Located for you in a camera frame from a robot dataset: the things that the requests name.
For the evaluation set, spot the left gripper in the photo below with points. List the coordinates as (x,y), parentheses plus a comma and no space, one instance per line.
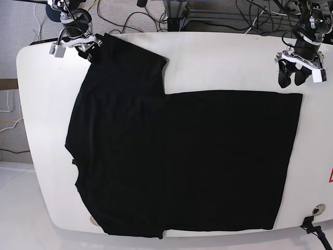
(300,53)

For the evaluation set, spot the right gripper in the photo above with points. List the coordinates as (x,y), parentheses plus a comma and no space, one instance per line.
(79,37)

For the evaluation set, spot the black T-shirt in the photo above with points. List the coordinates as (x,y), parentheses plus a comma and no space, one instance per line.
(197,161)

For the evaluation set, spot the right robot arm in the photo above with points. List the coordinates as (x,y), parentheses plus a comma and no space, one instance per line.
(70,14)

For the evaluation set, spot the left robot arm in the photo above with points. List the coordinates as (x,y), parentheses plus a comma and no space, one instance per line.
(314,21)

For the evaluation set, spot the round dark stand base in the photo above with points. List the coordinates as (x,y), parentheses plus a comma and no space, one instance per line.
(53,15)

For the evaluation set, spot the black table leg block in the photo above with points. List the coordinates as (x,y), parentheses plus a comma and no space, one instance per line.
(175,24)

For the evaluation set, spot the red warning sticker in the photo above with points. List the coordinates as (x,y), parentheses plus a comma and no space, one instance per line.
(331,176)

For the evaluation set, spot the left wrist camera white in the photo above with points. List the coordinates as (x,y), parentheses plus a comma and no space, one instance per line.
(319,75)

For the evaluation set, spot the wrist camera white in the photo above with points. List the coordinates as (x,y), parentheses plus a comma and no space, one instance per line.
(57,50)
(319,75)

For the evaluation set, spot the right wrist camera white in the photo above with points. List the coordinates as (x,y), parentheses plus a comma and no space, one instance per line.
(57,50)

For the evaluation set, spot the table cable grommet right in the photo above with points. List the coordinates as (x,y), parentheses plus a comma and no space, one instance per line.
(319,209)

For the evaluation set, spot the table cable grommet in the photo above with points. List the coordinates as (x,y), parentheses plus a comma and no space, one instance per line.
(93,221)
(319,209)

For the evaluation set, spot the black clamp with cable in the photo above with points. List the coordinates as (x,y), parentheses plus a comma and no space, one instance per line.
(315,230)

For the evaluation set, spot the table cable grommet left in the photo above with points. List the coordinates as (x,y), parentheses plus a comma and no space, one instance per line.
(93,221)

